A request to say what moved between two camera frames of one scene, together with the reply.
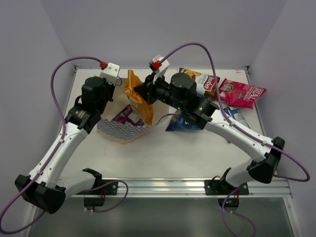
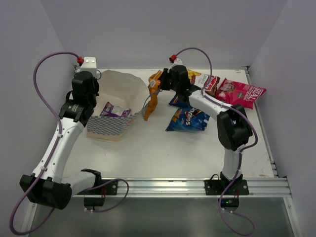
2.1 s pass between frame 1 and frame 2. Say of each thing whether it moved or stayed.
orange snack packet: moved
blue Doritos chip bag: stayed
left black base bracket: stayed
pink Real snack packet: stayed
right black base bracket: stayed
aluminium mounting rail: stayed
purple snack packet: moved
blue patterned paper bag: moved
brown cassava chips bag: stayed
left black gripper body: moved
